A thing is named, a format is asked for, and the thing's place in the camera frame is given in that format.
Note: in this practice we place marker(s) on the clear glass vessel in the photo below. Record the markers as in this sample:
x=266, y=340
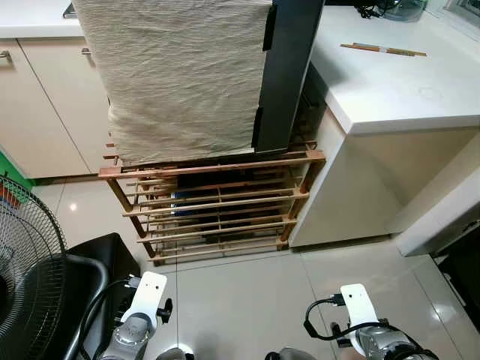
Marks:
x=405, y=9

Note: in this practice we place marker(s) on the metal sink faucet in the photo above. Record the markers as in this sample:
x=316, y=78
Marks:
x=69, y=10

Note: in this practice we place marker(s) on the black chair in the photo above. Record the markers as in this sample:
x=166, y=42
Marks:
x=101, y=259

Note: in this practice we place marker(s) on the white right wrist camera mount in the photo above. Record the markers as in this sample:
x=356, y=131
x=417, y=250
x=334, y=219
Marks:
x=358, y=304

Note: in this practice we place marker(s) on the wooden chopstick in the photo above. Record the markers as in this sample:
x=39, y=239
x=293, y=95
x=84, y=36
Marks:
x=397, y=52
x=375, y=48

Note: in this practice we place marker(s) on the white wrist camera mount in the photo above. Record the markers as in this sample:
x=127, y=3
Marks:
x=148, y=291
x=358, y=304

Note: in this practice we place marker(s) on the robot left leg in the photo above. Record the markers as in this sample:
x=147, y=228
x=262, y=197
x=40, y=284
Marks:
x=174, y=354

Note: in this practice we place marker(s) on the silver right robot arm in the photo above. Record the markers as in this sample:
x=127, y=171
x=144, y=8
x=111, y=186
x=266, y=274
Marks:
x=390, y=343

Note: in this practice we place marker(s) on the white window frame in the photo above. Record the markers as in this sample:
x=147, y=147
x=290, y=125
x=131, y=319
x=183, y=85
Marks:
x=465, y=11

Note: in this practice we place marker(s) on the robot right leg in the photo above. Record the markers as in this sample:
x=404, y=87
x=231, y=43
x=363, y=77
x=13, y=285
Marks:
x=283, y=354

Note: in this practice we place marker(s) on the robot leg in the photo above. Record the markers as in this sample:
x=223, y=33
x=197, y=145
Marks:
x=283, y=354
x=174, y=354

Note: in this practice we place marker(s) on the green object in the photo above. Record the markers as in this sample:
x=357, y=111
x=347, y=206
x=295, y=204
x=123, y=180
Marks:
x=11, y=169

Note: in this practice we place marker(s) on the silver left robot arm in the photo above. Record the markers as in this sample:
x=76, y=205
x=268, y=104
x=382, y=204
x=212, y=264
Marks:
x=129, y=337

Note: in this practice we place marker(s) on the white low cabinet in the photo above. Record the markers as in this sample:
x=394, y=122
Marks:
x=442, y=210

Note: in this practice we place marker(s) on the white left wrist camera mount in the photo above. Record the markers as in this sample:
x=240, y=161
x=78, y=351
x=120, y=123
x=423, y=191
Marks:
x=148, y=291

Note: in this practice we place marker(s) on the wooden slatted rack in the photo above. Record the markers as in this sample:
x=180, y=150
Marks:
x=214, y=165

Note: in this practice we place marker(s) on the beige kitchen cabinet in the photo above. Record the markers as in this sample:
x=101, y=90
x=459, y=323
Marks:
x=45, y=105

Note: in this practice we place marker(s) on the beige wrinkled cloth cover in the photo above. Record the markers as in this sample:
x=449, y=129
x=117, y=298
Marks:
x=180, y=75

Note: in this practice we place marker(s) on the white kitchen counter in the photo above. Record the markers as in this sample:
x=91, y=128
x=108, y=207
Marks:
x=390, y=90

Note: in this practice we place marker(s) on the blue item under rack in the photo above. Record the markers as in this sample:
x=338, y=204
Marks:
x=177, y=204

